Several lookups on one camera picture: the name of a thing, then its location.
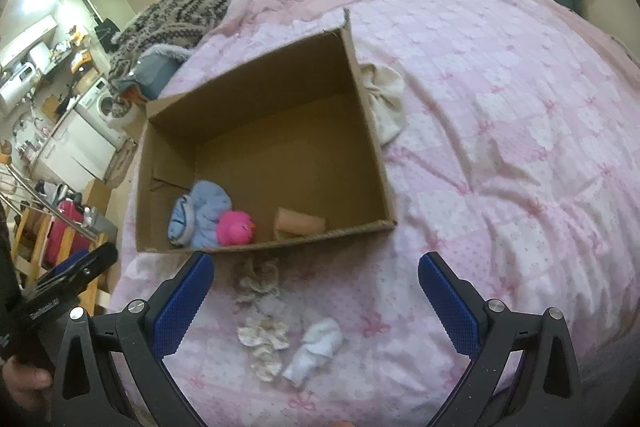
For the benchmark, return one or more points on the pink patchwork quilt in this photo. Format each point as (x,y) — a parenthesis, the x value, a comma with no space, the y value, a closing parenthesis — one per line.
(500,157)

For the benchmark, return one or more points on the white kitchen cabinets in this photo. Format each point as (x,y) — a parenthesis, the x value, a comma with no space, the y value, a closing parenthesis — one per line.
(75,152)

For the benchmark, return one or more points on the person's left hand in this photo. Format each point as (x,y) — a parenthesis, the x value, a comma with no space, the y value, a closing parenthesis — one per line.
(25,379)

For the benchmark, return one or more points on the cream cloth bow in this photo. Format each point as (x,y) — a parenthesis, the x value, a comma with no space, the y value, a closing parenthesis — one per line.
(385,97)

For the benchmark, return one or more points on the black hanging garment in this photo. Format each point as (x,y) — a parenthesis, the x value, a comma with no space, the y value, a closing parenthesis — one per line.
(107,34)

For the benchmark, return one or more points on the white patterned scrunchie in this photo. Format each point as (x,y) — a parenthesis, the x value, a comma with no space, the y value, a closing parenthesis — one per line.
(262,342)

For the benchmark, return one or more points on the light blue plush toy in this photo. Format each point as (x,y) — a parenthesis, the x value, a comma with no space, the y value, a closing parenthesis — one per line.
(205,207)

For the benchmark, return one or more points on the grey container with bottles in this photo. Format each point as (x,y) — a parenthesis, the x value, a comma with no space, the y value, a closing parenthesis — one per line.
(102,227)

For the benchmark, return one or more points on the cluttered kitchen shelf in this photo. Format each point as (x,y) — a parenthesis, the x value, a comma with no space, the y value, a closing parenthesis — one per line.
(75,52)

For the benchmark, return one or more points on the white washing machine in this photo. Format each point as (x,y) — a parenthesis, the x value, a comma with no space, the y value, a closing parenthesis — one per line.
(102,104)

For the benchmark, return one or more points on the brown cardboard box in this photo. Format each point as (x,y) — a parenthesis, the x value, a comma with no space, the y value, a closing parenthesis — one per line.
(280,147)

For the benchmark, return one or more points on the patterned floor rug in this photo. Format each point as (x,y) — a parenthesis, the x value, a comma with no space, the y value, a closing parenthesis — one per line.
(120,162)

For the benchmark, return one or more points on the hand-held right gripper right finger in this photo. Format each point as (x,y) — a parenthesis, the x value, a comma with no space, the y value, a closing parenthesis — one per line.
(450,302)

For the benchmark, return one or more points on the yellow wooden rack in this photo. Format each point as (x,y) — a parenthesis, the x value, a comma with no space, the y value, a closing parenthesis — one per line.
(30,247)

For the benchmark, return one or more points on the blue jacket with fur hood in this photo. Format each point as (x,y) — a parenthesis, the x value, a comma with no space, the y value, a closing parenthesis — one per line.
(155,72)

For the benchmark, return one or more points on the pink rubber duck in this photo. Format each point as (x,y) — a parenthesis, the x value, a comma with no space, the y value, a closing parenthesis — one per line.
(235,229)

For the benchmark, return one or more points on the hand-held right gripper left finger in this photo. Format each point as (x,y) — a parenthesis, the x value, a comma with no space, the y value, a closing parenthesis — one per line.
(182,302)

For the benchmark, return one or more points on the red suitcase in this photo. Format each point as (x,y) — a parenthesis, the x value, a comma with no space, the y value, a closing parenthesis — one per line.
(62,227)

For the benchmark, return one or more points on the small cardboard floor box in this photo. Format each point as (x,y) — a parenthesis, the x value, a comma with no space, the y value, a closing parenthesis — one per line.
(97,194)

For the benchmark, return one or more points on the metal drying rack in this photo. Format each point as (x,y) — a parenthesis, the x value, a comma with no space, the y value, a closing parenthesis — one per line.
(50,207)

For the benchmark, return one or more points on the beige lace scrunchie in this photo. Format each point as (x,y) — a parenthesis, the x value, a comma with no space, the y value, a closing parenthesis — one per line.
(260,284)

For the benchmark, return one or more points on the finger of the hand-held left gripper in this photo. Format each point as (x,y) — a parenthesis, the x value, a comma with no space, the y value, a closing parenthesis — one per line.
(85,264)

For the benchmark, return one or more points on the white sock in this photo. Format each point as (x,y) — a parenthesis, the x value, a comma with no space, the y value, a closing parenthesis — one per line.
(315,347)

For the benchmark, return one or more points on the patterned knitted blanket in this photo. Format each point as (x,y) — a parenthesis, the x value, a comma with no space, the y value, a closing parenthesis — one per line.
(170,22)

